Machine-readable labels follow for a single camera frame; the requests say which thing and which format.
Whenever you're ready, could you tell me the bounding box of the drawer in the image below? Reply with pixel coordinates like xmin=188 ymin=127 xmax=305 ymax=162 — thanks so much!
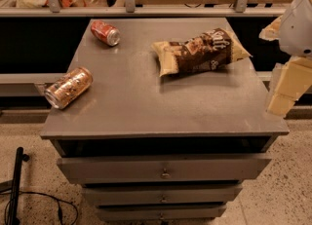
xmin=58 ymin=153 xmax=270 ymax=184
xmin=97 ymin=204 xmax=226 ymax=221
xmin=83 ymin=184 xmax=242 ymax=206

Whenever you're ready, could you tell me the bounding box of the black cable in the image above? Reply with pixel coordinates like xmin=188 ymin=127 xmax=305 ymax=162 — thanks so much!
xmin=0 ymin=190 xmax=80 ymax=225

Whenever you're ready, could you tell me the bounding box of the grey drawer cabinet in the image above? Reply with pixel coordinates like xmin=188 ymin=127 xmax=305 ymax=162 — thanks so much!
xmin=42 ymin=19 xmax=288 ymax=210

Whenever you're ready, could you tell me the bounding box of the top drawer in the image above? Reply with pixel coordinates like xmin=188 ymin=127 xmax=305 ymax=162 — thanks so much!
xmin=58 ymin=153 xmax=270 ymax=184

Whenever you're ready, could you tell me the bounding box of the middle drawer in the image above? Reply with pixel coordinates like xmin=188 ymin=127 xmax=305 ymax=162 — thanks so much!
xmin=83 ymin=184 xmax=242 ymax=206

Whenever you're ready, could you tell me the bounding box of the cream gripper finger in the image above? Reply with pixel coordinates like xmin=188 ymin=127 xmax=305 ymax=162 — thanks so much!
xmin=259 ymin=17 xmax=282 ymax=41
xmin=266 ymin=56 xmax=312 ymax=117

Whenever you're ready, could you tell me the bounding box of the grey metal railing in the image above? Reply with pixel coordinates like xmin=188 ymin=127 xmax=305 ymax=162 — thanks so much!
xmin=0 ymin=0 xmax=290 ymax=17

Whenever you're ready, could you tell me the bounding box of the bottom drawer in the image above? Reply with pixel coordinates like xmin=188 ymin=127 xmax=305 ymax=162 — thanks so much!
xmin=97 ymin=204 xmax=226 ymax=221

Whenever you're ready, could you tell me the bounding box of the brown chip bag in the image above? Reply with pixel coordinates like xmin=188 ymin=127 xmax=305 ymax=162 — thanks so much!
xmin=152 ymin=28 xmax=251 ymax=76

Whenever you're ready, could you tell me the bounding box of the red coke can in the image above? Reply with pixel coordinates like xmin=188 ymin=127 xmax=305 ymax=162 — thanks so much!
xmin=91 ymin=20 xmax=120 ymax=47

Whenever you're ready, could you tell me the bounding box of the orange brown soda can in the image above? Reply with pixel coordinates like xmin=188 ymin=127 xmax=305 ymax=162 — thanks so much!
xmin=44 ymin=67 xmax=93 ymax=109

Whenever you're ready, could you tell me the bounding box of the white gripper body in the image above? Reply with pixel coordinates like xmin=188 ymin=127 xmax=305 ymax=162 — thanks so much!
xmin=279 ymin=0 xmax=312 ymax=57

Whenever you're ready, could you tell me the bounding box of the black floor stand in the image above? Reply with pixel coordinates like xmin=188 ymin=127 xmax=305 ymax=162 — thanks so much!
xmin=1 ymin=147 xmax=29 ymax=225

